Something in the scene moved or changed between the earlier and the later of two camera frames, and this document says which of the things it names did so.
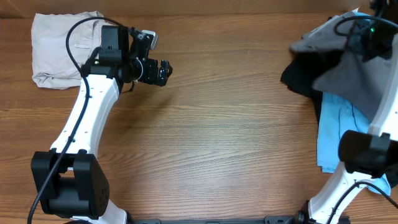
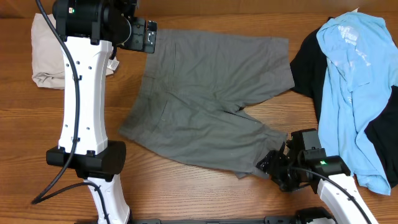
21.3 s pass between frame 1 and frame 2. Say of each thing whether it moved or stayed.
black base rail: stayed
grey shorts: moved
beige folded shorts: stayed
